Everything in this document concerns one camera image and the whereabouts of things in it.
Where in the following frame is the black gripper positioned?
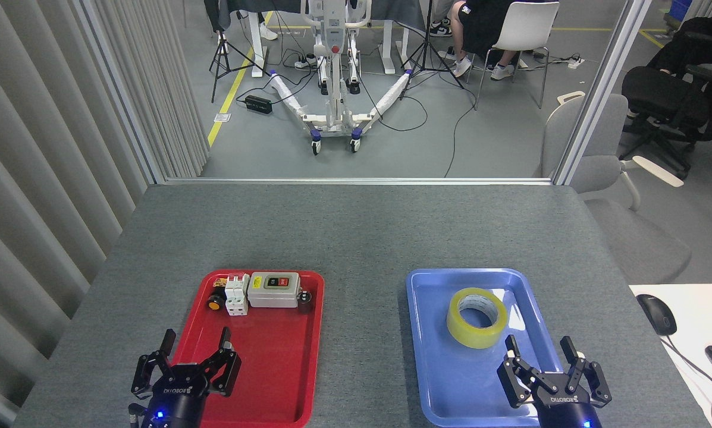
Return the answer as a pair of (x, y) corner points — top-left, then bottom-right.
(131, 326), (241, 428)
(497, 335), (612, 428)

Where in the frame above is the yellow tape roll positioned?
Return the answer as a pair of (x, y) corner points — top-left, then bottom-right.
(447, 288), (508, 350)

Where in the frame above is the red plastic tray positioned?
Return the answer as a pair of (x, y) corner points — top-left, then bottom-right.
(155, 270), (325, 428)

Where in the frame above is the white circuit breaker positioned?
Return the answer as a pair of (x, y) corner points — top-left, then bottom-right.
(224, 273), (250, 316)

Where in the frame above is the blue plastic tray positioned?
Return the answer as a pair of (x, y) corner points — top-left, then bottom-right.
(406, 267), (578, 427)

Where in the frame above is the black computer mouse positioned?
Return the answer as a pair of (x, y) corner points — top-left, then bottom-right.
(637, 294), (678, 336)

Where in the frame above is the white side desk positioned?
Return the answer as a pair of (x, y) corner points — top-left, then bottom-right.
(629, 284), (712, 428)

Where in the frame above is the grey office chair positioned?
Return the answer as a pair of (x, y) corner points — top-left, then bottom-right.
(540, 92), (692, 285)

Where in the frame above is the white wheeled stand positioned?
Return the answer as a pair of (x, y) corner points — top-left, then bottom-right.
(269, 0), (413, 156)

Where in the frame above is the black office chair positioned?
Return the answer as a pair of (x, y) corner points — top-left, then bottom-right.
(620, 33), (712, 179)

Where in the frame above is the black tripod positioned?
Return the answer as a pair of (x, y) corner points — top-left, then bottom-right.
(209, 12), (271, 103)
(399, 0), (466, 100)

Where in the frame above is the white desk leg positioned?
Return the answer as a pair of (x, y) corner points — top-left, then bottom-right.
(378, 21), (413, 75)
(246, 11), (270, 78)

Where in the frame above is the white plastic chair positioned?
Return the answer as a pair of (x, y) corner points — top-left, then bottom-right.
(473, 1), (560, 111)

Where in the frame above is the person on white chair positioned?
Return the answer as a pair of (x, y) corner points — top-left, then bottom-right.
(449, 0), (562, 81)

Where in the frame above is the person in black chair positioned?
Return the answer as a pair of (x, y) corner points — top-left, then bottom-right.
(647, 15), (712, 78)

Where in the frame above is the person with dark sneakers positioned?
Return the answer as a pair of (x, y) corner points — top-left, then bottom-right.
(421, 0), (459, 37)

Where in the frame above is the blue storage bin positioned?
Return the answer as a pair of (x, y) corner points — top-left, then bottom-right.
(668, 0), (694, 24)

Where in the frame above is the grey switch box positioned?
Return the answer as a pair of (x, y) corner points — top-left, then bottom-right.
(247, 272), (303, 309)

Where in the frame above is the black mouse cable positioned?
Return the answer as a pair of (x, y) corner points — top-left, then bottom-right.
(665, 333), (712, 399)

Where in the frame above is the black floor cable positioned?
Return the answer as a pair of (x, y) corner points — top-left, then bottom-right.
(444, 89), (478, 178)

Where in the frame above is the silver frame post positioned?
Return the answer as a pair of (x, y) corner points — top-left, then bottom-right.
(552, 0), (654, 186)

